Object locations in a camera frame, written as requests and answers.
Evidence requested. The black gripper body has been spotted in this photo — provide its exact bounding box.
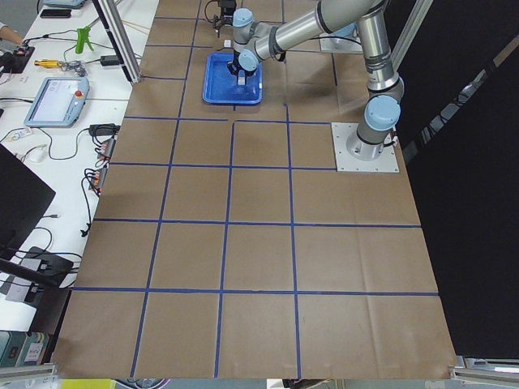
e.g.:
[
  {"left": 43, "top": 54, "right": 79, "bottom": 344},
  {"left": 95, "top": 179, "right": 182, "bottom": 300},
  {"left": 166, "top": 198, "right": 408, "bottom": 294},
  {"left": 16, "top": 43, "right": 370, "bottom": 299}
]
[{"left": 227, "top": 62, "right": 255, "bottom": 78}]

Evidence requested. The blue plastic tray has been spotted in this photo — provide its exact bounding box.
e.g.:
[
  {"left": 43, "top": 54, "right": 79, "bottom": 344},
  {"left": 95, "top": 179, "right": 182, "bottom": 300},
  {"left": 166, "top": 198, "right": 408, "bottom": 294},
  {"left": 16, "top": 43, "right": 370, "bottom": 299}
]
[{"left": 202, "top": 52, "right": 263, "bottom": 105}]

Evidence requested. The black power adapter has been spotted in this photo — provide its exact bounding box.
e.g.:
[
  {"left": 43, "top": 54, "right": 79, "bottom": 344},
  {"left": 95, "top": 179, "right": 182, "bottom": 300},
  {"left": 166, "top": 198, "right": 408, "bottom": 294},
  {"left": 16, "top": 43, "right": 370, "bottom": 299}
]
[{"left": 99, "top": 55, "right": 120, "bottom": 66}]

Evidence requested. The green plastic clamp tool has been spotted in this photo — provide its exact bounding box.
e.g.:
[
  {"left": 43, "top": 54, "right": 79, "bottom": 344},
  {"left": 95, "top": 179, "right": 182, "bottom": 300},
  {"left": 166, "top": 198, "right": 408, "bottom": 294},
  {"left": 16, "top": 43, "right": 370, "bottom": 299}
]
[{"left": 75, "top": 26, "right": 94, "bottom": 54}]

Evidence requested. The teach pendant with screen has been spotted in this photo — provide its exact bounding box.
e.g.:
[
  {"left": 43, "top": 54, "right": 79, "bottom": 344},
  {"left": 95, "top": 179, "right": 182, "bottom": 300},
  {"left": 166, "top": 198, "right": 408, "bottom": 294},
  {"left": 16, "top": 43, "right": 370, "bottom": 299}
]
[{"left": 24, "top": 77, "right": 90, "bottom": 127}]

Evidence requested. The black smartphone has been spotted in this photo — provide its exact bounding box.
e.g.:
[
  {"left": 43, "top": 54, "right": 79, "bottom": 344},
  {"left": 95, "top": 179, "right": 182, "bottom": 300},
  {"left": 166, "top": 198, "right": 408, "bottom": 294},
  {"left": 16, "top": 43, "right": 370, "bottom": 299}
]
[{"left": 40, "top": 8, "right": 71, "bottom": 19}]

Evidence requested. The white computer mouse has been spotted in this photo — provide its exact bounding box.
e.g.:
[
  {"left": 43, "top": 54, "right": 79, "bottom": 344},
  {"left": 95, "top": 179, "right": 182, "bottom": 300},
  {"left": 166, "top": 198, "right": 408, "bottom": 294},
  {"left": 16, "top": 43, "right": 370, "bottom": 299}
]
[{"left": 28, "top": 147, "right": 46, "bottom": 163}]

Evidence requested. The black monitor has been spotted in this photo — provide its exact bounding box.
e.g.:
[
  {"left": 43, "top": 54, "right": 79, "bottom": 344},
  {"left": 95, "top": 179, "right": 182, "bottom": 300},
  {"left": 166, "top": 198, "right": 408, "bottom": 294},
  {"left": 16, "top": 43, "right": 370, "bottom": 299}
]
[{"left": 0, "top": 146, "right": 56, "bottom": 260}]

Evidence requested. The black monitor stand base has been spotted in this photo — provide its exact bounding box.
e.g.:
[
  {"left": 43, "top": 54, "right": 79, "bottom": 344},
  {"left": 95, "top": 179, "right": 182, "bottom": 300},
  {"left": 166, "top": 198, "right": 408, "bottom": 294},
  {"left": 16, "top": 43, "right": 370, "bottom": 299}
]
[{"left": 1, "top": 246, "right": 74, "bottom": 288}]

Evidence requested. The aluminium frame post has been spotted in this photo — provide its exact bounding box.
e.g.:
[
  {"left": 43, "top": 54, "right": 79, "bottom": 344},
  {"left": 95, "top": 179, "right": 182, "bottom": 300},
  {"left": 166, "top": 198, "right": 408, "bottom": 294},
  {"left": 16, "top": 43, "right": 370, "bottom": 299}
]
[{"left": 92, "top": 0, "right": 142, "bottom": 85}]

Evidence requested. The square metal base plate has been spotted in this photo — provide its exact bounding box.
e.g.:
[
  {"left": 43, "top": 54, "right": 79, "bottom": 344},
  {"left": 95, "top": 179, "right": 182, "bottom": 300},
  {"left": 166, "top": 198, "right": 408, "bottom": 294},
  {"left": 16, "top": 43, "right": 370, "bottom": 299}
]
[{"left": 331, "top": 122, "right": 400, "bottom": 173}]

